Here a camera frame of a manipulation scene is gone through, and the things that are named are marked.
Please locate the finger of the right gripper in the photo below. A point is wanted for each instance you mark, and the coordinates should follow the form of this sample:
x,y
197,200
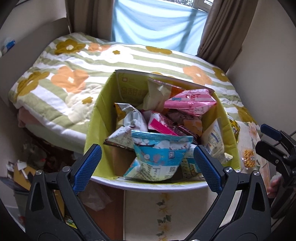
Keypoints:
x,y
270,132

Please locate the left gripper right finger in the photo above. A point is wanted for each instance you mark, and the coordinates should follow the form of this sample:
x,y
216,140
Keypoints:
x,y
241,209

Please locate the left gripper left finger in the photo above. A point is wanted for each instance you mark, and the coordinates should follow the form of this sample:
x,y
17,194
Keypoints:
x,y
44,220

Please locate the gold snack bag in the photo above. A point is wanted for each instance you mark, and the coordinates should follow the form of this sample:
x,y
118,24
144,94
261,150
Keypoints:
x,y
235,127

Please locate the clear bag yellow snacks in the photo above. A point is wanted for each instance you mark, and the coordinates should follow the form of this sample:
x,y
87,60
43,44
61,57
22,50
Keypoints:
x,y
248,158

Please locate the dark chocolate bar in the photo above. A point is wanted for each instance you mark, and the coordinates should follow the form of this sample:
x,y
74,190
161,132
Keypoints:
x,y
181,130

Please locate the pink white snack bag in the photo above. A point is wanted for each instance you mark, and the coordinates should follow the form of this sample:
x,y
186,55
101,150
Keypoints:
x,y
157,122

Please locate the orange white snack bag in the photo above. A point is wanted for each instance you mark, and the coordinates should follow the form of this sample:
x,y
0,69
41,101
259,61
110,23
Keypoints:
x,y
158,93

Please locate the person's right hand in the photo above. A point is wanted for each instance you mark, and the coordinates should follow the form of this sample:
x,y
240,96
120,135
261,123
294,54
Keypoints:
x,y
272,190

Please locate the cream white snack bag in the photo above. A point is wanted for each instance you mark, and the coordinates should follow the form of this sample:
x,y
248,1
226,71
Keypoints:
x,y
212,140

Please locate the floral table cloth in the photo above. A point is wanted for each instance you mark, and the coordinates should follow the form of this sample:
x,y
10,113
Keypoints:
x,y
160,215

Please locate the blue white snack bag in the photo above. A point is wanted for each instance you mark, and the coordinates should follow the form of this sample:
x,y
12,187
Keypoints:
x,y
158,155

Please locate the brown right curtain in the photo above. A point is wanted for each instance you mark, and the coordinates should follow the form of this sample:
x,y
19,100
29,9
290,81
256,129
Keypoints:
x,y
225,30

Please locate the brown curtain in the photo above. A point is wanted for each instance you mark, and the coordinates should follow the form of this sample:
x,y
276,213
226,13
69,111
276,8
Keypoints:
x,y
225,30
93,18

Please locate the floral striped quilt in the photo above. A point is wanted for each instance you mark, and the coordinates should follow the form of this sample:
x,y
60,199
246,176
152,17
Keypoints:
x,y
59,90

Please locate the light blue window cloth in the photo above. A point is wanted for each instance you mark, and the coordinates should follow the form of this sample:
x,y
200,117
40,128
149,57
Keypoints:
x,y
161,24

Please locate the green cardboard box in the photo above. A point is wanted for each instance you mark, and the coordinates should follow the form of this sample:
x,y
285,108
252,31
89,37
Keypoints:
x,y
117,113

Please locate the grey headboard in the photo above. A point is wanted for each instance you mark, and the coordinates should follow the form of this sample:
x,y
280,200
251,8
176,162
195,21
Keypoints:
x,y
25,52

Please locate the blue white bottle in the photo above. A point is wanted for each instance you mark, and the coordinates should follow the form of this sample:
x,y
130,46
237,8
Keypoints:
x,y
7,45

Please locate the brown left curtain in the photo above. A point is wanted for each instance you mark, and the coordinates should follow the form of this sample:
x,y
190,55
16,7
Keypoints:
x,y
93,18

